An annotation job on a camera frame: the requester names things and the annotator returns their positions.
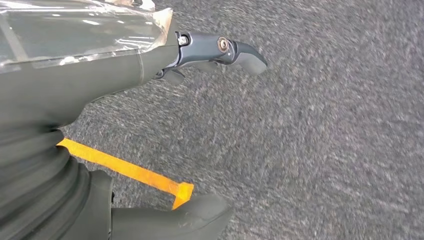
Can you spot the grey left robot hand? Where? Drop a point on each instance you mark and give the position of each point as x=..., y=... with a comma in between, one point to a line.
x=82, y=76

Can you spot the yellow floor tape square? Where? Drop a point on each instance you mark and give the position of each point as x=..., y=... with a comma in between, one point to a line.
x=132, y=169

